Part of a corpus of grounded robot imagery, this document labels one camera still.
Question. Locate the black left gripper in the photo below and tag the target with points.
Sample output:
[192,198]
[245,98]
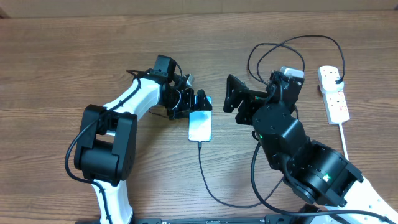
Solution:
[188,106]

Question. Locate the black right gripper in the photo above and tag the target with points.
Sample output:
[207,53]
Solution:
[255,102]

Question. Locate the blue Galaxy smartphone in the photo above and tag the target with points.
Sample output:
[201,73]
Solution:
[200,126]

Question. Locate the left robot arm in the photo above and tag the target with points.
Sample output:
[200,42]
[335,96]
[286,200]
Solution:
[103,152]

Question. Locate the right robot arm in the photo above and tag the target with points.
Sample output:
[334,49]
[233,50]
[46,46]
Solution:
[331,186]

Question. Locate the white charger plug adapter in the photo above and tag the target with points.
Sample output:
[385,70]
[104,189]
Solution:
[330,85]

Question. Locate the white power strip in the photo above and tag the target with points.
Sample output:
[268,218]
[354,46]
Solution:
[335,103]

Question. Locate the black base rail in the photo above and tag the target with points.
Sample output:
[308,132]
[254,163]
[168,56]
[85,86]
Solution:
[217,220]

